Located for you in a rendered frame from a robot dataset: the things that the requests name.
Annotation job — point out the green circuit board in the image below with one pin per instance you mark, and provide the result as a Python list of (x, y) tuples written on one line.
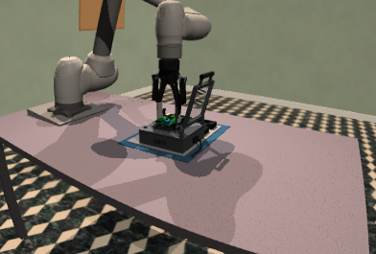
[(168, 117)]

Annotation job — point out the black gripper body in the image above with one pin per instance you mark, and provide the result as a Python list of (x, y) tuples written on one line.
[(170, 68)]

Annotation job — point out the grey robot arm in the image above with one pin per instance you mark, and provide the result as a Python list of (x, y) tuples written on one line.
[(72, 78)]

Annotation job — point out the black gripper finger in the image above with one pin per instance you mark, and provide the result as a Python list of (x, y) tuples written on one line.
[(160, 94), (179, 96)]

